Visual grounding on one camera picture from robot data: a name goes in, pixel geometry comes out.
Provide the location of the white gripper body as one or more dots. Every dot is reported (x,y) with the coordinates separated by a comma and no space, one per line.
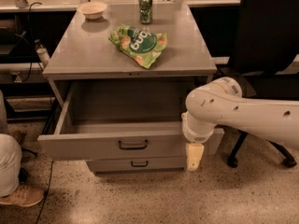
(196,134)

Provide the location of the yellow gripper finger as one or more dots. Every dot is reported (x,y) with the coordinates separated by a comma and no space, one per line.
(194,153)

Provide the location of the grey top drawer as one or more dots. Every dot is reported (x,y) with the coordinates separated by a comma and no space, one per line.
(120,119)

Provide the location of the grey drawer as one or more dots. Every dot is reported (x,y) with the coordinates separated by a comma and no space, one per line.
(120,119)
(126,165)

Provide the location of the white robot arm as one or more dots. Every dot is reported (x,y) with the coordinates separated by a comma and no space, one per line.
(220,102)

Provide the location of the grey bottom drawer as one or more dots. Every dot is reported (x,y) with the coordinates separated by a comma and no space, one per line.
(126,165)

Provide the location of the grey drawer cabinet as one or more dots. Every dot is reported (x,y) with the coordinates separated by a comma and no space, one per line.
(85,52)

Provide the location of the green chip bag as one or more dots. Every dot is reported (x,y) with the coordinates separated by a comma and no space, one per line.
(143,47)

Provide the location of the black office chair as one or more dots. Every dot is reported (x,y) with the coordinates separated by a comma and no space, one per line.
(266,43)

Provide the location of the green soda can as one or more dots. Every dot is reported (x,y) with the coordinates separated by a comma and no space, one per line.
(145,11)

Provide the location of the beige bowl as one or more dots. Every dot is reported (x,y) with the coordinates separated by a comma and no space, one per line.
(92,10)

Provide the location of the plastic water bottle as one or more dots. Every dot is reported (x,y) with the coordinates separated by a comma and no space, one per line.
(42,53)

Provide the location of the tan sneaker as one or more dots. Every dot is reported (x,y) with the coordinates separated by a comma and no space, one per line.
(24,196)

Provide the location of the person leg light trousers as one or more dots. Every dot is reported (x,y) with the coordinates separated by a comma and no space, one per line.
(10,156)

